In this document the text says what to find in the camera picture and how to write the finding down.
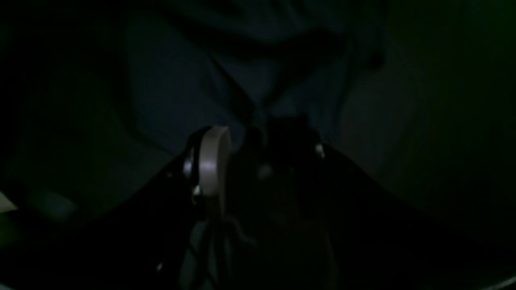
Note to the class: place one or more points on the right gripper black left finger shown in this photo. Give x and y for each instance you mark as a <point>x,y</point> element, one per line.
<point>205,162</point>

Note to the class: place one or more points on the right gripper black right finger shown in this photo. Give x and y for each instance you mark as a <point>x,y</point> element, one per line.
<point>295,149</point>

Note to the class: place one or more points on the black t-shirt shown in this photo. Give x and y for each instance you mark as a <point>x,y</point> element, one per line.
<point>193,63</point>

